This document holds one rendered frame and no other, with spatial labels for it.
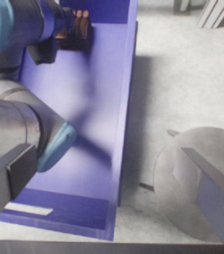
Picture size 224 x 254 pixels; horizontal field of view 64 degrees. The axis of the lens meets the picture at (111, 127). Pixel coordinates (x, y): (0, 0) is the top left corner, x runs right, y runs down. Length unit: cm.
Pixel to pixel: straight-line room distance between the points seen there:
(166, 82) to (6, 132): 73
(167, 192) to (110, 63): 43
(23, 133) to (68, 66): 45
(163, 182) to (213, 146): 17
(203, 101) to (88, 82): 50
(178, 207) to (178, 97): 46
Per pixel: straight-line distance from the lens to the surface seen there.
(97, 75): 61
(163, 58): 89
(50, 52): 44
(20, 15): 33
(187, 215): 56
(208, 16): 95
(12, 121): 22
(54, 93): 63
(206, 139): 56
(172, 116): 80
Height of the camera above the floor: 77
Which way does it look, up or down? 79 degrees down
